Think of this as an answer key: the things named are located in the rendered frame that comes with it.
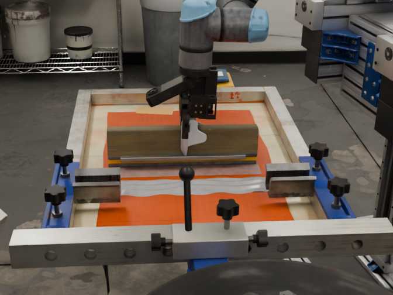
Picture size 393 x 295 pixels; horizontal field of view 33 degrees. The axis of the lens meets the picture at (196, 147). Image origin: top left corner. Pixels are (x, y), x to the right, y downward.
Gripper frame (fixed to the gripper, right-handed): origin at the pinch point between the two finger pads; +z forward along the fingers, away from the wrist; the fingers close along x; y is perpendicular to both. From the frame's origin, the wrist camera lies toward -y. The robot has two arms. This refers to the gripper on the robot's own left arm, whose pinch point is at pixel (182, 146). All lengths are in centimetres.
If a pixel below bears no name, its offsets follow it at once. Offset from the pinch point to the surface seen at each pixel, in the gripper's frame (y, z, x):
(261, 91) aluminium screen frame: 26.2, -0.2, 38.1
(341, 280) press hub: 8, -30, -92
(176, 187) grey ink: -1.8, 4.6, -11.5
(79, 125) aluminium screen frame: -25.3, 1.9, 16.0
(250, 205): 13.8, 4.5, -20.0
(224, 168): 10.3, 4.4, -2.6
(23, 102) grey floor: -84, 101, 279
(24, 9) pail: -86, 48, 320
